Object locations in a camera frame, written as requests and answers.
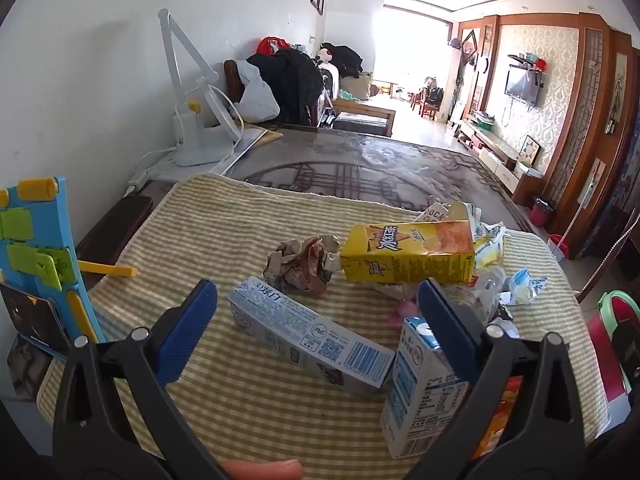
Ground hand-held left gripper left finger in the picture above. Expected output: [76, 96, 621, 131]
[52, 279, 231, 480]

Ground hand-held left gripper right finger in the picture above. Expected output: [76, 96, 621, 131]
[405, 277, 591, 480]

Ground yellow iced tea carton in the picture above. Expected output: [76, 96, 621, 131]
[339, 220, 476, 286]

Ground brown paper ball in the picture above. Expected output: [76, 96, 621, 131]
[263, 235, 342, 293]

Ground person's left hand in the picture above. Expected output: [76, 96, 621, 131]
[220, 460, 303, 480]

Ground pink plastic wrapper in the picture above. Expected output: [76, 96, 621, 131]
[387, 297, 421, 326]

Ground blue white milk carton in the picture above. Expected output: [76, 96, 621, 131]
[380, 316, 471, 460]

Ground crumpled blue white wrapper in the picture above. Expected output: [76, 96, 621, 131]
[500, 267, 548, 307]

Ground crumpled white yellow wrapper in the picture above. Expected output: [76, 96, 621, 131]
[470, 220, 507, 268]

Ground orange snack packet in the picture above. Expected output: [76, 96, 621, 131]
[471, 374, 525, 460]

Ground yellow plastic stick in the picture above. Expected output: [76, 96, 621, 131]
[77, 260, 140, 278]

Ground yellow white striped cloth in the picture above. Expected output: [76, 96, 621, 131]
[37, 172, 608, 480]

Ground blue white toothpaste box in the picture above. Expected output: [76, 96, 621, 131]
[227, 276, 396, 397]

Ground pink strawberry biscuit box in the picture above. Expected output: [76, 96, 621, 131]
[412, 201, 466, 226]

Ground dark red case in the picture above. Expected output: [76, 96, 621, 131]
[75, 195, 153, 281]

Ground red waste bin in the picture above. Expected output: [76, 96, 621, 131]
[530, 196, 556, 228]

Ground black phone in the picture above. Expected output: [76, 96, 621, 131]
[0, 282, 71, 356]

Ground red green plastic stool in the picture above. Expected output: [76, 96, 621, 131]
[587, 290, 640, 411]

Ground printed paper sheet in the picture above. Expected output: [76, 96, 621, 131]
[7, 335, 56, 401]

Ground white power strip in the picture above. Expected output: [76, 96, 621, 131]
[129, 150, 176, 196]

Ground dark wooden chair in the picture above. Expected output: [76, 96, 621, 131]
[575, 230, 640, 306]

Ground blue plastic stand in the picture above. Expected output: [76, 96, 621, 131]
[0, 176, 106, 356]

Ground long television cabinet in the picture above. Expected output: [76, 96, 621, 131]
[457, 117, 546, 206]

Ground white desk lamp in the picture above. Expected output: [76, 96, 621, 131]
[157, 8, 246, 167]

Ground framed patchwork picture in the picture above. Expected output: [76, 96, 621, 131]
[520, 135, 542, 167]

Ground white flat board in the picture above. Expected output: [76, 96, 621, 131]
[220, 127, 268, 176]

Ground wooden dining chairs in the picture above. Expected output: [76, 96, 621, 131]
[410, 77, 446, 121]

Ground wooden sofa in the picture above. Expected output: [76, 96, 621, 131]
[330, 72, 398, 136]

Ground white plastic bag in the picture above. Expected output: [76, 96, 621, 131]
[235, 60, 281, 123]

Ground black clothes pile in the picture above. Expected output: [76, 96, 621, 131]
[247, 47, 323, 126]

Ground black clothes on sofa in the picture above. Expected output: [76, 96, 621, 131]
[320, 42, 363, 78]

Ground wall television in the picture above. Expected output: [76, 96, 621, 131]
[505, 67, 543, 108]

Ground wall shelf with items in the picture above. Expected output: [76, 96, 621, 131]
[507, 52, 548, 73]

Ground wall hanging scroll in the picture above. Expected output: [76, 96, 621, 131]
[612, 52, 628, 133]

